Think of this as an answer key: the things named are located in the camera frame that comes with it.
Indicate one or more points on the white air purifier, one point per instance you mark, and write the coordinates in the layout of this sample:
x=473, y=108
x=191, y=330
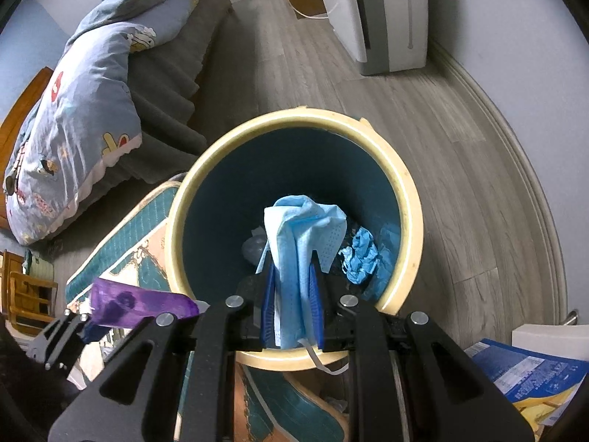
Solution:
x=391, y=18

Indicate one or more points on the metal door stop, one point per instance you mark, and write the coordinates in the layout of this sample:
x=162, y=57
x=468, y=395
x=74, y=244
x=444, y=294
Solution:
x=570, y=318

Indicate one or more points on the wooden headboard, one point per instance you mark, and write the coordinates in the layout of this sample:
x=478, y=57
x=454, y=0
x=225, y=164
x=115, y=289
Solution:
x=23, y=115

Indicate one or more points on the wooden chair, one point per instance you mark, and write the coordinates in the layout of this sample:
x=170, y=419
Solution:
x=32, y=304

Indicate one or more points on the teal bin with yellow rim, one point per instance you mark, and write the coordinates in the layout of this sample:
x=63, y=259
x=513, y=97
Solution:
x=276, y=161

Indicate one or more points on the teal and beige patterned mat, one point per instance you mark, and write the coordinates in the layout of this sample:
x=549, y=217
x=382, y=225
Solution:
x=133, y=235

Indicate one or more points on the blue and yellow package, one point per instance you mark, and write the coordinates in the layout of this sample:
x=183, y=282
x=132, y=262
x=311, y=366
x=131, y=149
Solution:
x=520, y=368

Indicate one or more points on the crumpled blue wrapper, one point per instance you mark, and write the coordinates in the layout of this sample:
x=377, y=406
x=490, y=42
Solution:
x=361, y=255

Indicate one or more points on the purple packet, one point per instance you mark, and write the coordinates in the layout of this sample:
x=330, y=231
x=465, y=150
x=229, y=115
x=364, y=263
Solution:
x=138, y=304

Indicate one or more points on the blue face mask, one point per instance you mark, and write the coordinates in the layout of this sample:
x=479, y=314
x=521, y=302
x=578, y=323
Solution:
x=294, y=258

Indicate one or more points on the white cardboard box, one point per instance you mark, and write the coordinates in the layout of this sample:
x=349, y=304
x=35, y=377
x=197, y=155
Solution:
x=538, y=334

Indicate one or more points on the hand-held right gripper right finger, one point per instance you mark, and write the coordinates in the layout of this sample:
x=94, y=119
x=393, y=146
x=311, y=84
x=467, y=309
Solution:
x=317, y=317

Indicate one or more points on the pale green container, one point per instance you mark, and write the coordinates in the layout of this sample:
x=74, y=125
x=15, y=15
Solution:
x=39, y=267

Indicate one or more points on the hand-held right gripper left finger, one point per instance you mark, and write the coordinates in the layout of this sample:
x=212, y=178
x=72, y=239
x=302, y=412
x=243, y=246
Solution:
x=268, y=313

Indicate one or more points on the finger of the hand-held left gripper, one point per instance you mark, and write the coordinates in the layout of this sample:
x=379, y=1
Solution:
x=60, y=338

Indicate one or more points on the bed with cartoon duvet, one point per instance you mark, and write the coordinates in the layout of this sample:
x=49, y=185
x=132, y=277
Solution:
x=83, y=115

